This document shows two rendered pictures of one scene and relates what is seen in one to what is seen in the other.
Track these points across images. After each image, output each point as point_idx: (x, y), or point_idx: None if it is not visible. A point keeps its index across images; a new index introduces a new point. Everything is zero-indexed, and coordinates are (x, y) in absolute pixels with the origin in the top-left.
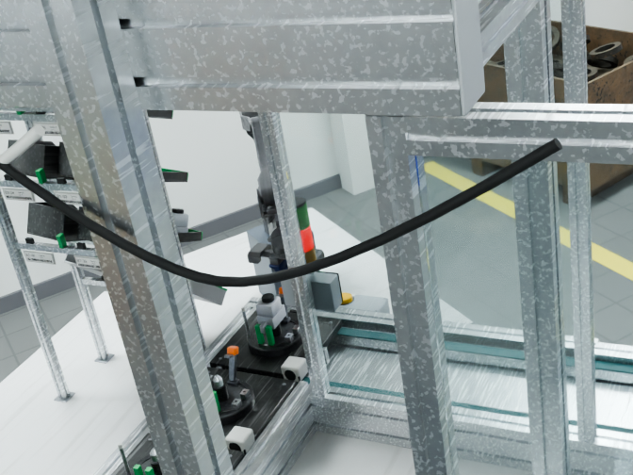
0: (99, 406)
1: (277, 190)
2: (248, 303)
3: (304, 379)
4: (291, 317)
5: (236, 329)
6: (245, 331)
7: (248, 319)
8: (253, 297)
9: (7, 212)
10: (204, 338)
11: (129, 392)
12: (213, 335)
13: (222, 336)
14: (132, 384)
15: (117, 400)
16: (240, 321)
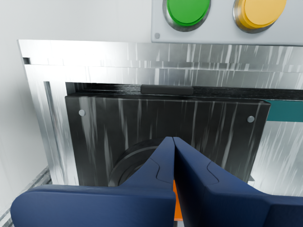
0: (1, 209)
1: None
2: (28, 70)
3: None
4: (157, 115)
5: (68, 154)
6: (91, 169)
7: (71, 135)
8: (21, 41)
9: None
10: (7, 88)
11: (10, 190)
12: (11, 77)
13: (59, 174)
14: (2, 180)
15: (8, 200)
16: (56, 124)
